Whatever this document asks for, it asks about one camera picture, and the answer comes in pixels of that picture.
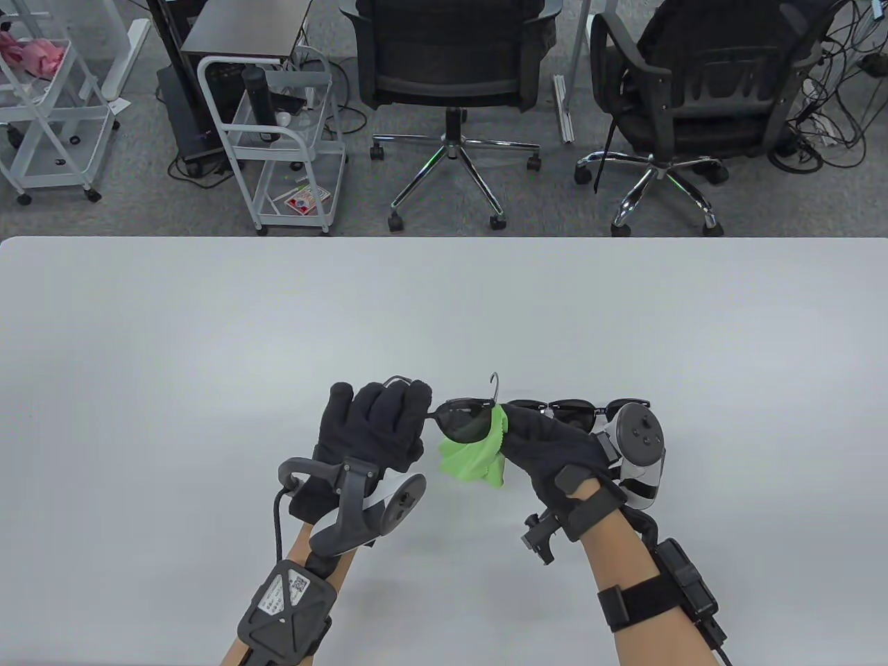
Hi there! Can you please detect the person's right hand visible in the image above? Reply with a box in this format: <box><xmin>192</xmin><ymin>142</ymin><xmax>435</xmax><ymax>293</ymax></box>
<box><xmin>498</xmin><ymin>408</ymin><xmax>625</xmax><ymax>542</ymax></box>

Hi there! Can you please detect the person's left hand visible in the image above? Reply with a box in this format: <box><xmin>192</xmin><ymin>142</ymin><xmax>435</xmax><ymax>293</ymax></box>
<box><xmin>288</xmin><ymin>379</ymin><xmax>432</xmax><ymax>524</ymax></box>

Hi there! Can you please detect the grey handheld controller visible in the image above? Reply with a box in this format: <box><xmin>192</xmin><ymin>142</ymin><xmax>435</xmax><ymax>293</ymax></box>
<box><xmin>597</xmin><ymin>402</ymin><xmax>667</xmax><ymax>511</ymax></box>
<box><xmin>277</xmin><ymin>456</ymin><xmax>427</xmax><ymax>557</ymax></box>

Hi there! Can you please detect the green cleaning cloth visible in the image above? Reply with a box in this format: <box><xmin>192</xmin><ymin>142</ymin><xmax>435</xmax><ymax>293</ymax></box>
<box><xmin>437</xmin><ymin>406</ymin><xmax>511</xmax><ymax>488</ymax></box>

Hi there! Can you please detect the person's right forearm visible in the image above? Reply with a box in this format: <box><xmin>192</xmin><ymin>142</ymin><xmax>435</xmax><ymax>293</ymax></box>
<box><xmin>576</xmin><ymin>482</ymin><xmax>726</xmax><ymax>666</ymax></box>

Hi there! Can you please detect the black wrist sensor pack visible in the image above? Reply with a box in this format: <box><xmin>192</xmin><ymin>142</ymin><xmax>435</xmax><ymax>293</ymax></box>
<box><xmin>597</xmin><ymin>538</ymin><xmax>726</xmax><ymax>646</ymax></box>
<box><xmin>237</xmin><ymin>558</ymin><xmax>337</xmax><ymax>666</ymax></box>

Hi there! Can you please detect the red and white packet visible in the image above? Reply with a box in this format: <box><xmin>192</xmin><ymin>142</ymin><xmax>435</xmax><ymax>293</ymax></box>
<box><xmin>283</xmin><ymin>186</ymin><xmax>330</xmax><ymax>214</ymax></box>

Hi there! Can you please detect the white metal rolling cart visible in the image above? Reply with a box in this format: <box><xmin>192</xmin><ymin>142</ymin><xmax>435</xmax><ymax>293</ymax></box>
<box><xmin>198</xmin><ymin>47</ymin><xmax>348</xmax><ymax>237</ymax></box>
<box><xmin>0</xmin><ymin>0</ymin><xmax>120</xmax><ymax>206</ymax></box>

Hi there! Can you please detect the black bottle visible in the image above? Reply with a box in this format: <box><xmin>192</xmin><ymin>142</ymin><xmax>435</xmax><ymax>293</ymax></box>
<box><xmin>242</xmin><ymin>67</ymin><xmax>280</xmax><ymax>145</ymax></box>

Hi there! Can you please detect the white desk leg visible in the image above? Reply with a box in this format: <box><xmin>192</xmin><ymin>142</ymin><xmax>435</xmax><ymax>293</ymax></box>
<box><xmin>553</xmin><ymin>0</ymin><xmax>592</xmax><ymax>144</ymax></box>
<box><xmin>103</xmin><ymin>19</ymin><xmax>151</xmax><ymax>101</ymax></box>

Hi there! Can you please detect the black computer tower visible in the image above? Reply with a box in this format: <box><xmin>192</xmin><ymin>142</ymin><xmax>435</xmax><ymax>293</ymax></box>
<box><xmin>156</xmin><ymin>64</ymin><xmax>233</xmax><ymax>164</ymax></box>

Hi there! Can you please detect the black mesh office chair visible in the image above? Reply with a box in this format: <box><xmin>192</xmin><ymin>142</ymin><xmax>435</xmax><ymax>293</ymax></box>
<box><xmin>574</xmin><ymin>0</ymin><xmax>844</xmax><ymax>238</ymax></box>
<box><xmin>340</xmin><ymin>0</ymin><xmax>561</xmax><ymax>233</ymax></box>

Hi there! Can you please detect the dark side table top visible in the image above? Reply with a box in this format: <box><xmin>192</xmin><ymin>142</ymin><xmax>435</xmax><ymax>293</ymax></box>
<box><xmin>180</xmin><ymin>0</ymin><xmax>311</xmax><ymax>63</ymax></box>

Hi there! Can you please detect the white power strip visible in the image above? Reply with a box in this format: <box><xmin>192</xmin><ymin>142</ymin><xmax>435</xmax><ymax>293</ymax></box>
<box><xmin>805</xmin><ymin>111</ymin><xmax>840</xmax><ymax>146</ymax></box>

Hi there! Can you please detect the pink cloth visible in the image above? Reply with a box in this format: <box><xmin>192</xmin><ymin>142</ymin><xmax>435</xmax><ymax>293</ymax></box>
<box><xmin>0</xmin><ymin>31</ymin><xmax>70</xmax><ymax>76</ymax></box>

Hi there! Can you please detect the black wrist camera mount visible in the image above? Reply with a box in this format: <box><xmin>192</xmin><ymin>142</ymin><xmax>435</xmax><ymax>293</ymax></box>
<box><xmin>522</xmin><ymin>512</ymin><xmax>563</xmax><ymax>566</ymax></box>

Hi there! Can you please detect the tangle of black cables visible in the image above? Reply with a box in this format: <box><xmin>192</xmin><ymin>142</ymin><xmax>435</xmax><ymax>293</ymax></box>
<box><xmin>769</xmin><ymin>0</ymin><xmax>888</xmax><ymax>173</ymax></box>

